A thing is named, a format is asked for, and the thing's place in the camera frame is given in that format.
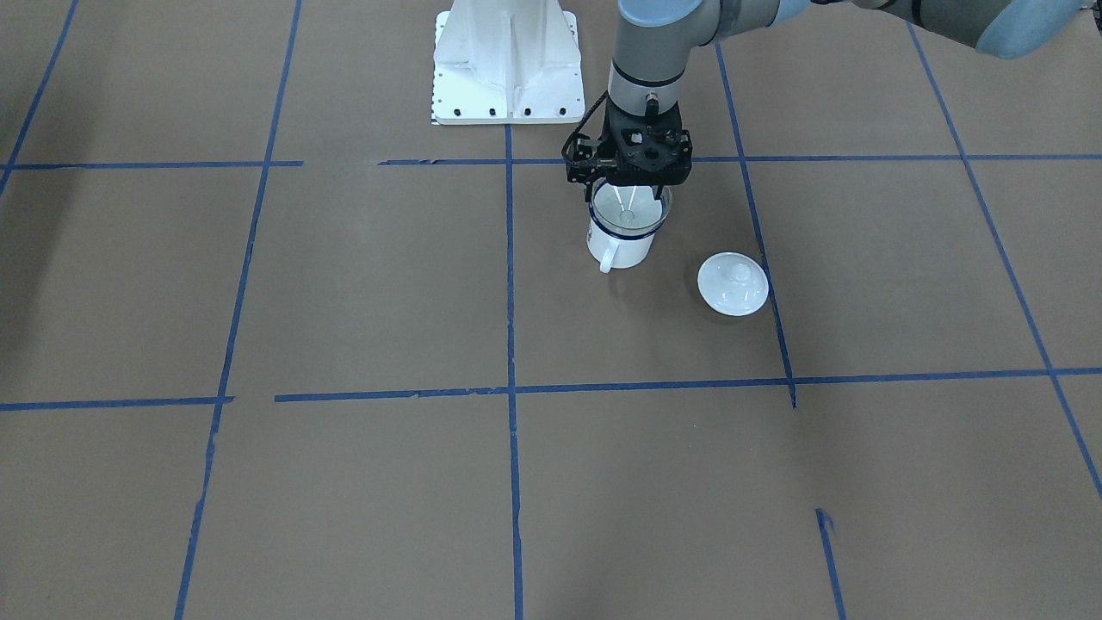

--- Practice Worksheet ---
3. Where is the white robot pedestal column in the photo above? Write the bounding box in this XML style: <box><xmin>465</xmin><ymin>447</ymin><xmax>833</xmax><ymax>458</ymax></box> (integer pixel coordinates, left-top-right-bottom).
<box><xmin>430</xmin><ymin>1</ymin><xmax>586</xmax><ymax>126</ymax></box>

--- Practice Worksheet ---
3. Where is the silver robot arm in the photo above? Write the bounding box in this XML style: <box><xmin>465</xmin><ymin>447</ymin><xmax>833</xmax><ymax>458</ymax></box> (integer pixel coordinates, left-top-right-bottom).
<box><xmin>605</xmin><ymin>1</ymin><xmax>1082</xmax><ymax>119</ymax></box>

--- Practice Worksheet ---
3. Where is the white enamel mug blue rim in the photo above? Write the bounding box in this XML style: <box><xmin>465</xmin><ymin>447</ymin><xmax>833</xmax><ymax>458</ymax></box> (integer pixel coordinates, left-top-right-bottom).
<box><xmin>586</xmin><ymin>182</ymin><xmax>672</xmax><ymax>274</ymax></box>

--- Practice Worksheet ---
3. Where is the white ceramic lid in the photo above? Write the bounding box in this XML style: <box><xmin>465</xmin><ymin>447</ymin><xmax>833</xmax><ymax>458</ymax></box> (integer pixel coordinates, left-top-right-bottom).
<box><xmin>696</xmin><ymin>252</ymin><xmax>771</xmax><ymax>317</ymax></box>

